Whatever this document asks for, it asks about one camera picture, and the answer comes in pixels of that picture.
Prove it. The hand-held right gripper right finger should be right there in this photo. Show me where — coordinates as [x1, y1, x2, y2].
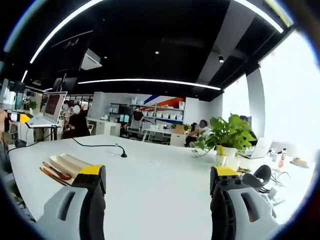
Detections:
[209, 165, 280, 240]

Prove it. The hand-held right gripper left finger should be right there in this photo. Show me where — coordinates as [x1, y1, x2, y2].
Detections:
[35, 164, 107, 240]

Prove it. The wooden spoon utensil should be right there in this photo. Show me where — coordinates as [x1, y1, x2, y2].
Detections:
[41, 161, 73, 181]

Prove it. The wooden chopsticks utensil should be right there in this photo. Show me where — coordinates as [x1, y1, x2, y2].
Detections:
[38, 166, 69, 187]

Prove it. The beige cutlery case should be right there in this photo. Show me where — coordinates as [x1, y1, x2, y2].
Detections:
[48, 153, 95, 187]

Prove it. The open laptop on stand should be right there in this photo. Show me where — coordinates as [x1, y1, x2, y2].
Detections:
[25, 91, 69, 129]

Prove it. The black headset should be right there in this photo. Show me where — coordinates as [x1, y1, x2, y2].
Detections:
[242, 164, 273, 194]

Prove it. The hanging black monitor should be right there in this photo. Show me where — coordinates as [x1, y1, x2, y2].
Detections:
[52, 76, 78, 92]

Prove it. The white open laptop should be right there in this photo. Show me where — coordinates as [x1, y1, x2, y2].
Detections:
[240, 137, 273, 160]

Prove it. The green potted plant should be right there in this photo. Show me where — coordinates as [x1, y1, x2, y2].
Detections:
[191, 113, 257, 171]

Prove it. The white bottle red label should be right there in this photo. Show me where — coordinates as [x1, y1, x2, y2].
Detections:
[277, 147, 288, 169]

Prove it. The snack on tray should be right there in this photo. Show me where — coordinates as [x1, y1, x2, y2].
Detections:
[289, 156, 310, 169]

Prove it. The ceiling air conditioner unit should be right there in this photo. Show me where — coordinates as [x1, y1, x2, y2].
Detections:
[79, 48, 103, 72]

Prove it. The storage shelf with white bins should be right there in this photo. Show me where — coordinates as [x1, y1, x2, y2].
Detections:
[109, 96, 186, 126]

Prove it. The tangle of thin cables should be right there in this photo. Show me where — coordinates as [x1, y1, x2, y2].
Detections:
[259, 170, 292, 200]

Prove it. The black table cable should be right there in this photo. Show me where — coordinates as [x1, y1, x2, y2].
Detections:
[6, 137, 118, 159]

